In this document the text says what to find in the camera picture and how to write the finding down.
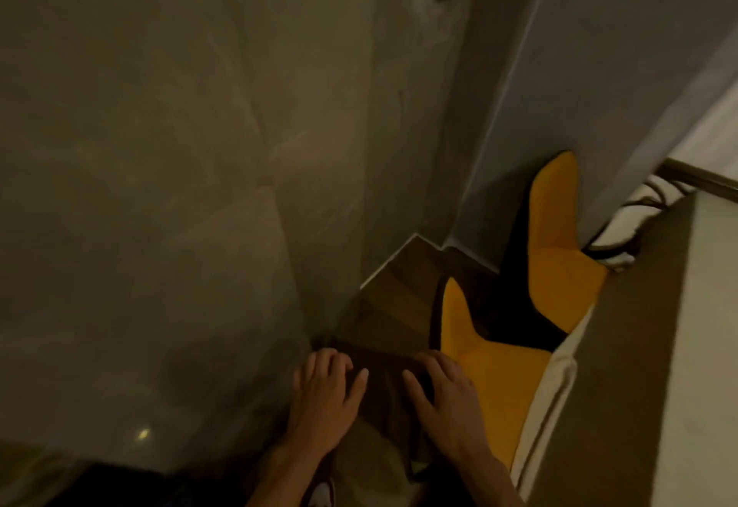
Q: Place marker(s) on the person's left hand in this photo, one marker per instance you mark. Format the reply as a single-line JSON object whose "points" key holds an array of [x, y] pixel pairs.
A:
{"points": [[323, 408]]}

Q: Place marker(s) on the person's right hand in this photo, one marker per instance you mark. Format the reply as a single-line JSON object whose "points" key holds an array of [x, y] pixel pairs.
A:
{"points": [[455, 414]]}

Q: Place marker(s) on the yellow dining chair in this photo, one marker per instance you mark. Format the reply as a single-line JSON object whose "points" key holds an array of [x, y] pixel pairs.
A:
{"points": [[553, 218], [501, 385]]}

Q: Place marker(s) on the person's left sneaker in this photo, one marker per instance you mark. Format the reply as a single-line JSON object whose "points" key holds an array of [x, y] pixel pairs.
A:
{"points": [[322, 495]]}

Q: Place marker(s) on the beige cloth-covered table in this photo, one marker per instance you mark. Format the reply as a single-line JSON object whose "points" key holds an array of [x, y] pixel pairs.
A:
{"points": [[709, 351]]}

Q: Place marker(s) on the white sheer curtain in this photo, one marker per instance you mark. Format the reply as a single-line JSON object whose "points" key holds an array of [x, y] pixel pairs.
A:
{"points": [[715, 143]]}

